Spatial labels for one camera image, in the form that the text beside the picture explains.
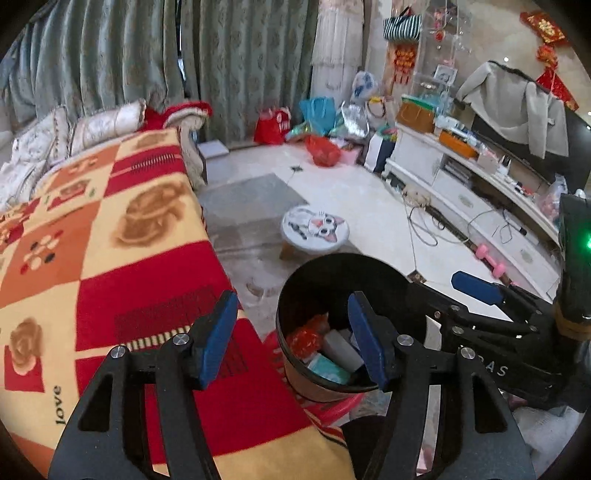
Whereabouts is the white blue plastic bag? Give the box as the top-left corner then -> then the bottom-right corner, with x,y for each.
352,70 -> 380,101

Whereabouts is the red fringed cloth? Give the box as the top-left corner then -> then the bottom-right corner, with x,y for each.
143,102 -> 213,132

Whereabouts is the brown paper bag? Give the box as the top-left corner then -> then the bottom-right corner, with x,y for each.
397,99 -> 437,134

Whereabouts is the grey coat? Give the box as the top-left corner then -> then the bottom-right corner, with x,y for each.
455,60 -> 571,158

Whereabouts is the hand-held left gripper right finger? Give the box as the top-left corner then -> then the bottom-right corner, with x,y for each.
347,291 -> 539,480

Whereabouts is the pink dumbbell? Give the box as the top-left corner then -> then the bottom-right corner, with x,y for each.
475,244 -> 509,280

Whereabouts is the red diamond wall decoration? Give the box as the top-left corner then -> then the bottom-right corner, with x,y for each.
536,44 -> 580,112

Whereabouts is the teal tote bag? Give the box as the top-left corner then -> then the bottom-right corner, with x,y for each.
299,96 -> 337,134

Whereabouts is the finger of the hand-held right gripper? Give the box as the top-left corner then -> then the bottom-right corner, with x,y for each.
450,271 -> 555,324
409,281 -> 522,342

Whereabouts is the black television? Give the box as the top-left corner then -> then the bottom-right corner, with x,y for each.
471,99 -> 591,195

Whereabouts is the red plastic shopping bag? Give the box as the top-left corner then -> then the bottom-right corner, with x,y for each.
305,135 -> 342,167

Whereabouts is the green patterned curtain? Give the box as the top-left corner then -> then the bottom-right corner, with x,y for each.
0,0 -> 319,139

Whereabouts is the white medicine box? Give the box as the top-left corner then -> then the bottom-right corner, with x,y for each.
323,330 -> 365,372

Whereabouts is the printed checkered blanket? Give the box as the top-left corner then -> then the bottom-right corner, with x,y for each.
0,128 -> 352,480

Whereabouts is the red gold banner decoration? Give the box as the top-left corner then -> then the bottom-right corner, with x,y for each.
519,10 -> 568,46

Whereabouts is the white tv cabinet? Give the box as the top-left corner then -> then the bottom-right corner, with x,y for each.
385,122 -> 566,301

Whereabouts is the striped tote bag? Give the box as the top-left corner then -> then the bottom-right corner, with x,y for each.
383,7 -> 423,41

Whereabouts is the cat print round stool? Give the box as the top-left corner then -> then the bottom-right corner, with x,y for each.
280,205 -> 350,259

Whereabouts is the black trash bin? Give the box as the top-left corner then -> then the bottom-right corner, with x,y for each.
276,253 -> 444,403

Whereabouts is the white embroidered pillow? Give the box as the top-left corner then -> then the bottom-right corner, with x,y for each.
9,105 -> 75,162
69,99 -> 146,155

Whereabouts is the navy paper bag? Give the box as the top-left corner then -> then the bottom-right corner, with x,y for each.
364,131 -> 397,174

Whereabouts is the silver foil bag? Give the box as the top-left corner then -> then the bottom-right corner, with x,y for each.
339,102 -> 370,138

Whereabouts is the orange box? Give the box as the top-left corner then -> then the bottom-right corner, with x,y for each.
438,130 -> 478,158

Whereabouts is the grey rug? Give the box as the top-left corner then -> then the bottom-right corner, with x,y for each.
198,173 -> 310,252

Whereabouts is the white cardboard box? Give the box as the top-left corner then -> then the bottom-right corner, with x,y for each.
196,141 -> 228,174

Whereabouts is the red hanging wall decoration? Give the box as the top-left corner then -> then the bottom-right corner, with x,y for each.
394,44 -> 416,84

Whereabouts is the white lace curtain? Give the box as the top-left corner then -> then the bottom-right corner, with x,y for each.
310,0 -> 365,95

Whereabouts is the red tote bag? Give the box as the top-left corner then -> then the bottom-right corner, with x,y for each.
254,106 -> 291,145

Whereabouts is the black cable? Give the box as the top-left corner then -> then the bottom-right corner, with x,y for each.
405,203 -> 439,248

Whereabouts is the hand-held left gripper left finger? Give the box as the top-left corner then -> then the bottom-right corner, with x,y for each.
46,290 -> 240,480

